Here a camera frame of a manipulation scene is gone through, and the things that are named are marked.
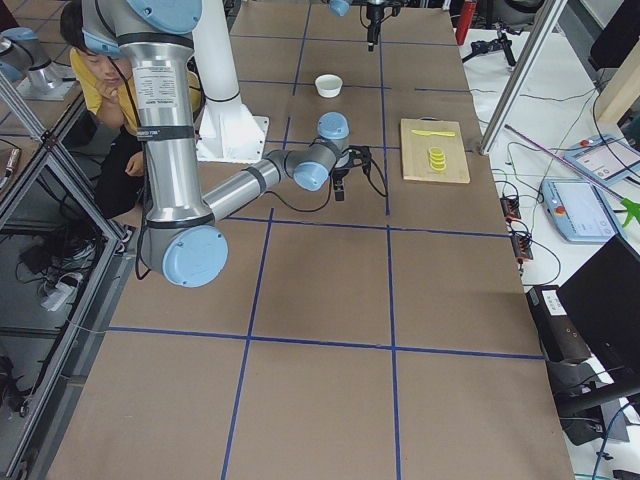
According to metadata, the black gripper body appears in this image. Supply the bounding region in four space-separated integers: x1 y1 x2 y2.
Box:
365 0 395 52
331 145 371 201

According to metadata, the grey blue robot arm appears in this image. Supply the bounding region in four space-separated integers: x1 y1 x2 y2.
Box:
82 1 352 288
328 0 404 52

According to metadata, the bamboo cutting board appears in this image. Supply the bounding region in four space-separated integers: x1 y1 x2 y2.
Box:
400 119 470 184

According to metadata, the yellow plastic knife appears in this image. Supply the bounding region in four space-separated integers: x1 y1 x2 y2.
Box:
411 129 456 138

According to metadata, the white round bowl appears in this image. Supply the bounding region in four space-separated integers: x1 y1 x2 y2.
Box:
314 74 343 98

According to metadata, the red cylinder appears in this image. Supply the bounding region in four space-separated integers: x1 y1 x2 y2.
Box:
456 0 477 35

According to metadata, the near blue teach pendant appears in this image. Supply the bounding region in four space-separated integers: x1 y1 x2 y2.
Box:
541 178 622 244

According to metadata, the blue teach pendant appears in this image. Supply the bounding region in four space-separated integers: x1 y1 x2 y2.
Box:
564 134 639 187
541 178 622 244

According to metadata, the far blue teach pendant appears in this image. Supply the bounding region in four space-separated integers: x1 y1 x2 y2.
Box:
564 134 639 187

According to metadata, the person in yellow shirt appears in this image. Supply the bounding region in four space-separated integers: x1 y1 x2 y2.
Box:
60 1 196 226

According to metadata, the black monitor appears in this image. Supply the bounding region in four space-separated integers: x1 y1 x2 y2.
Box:
556 235 639 416

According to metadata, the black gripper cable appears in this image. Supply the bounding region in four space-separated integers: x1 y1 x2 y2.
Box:
264 145 389 214

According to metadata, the black tripod camera mount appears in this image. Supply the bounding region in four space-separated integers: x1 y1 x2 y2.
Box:
462 25 524 69

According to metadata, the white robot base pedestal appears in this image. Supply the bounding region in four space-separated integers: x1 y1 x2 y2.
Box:
193 1 269 163

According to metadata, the aluminium frame post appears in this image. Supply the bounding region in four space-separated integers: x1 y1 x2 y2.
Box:
479 0 567 155

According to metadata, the grabber stick green handle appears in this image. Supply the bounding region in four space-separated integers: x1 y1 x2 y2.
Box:
504 124 640 227

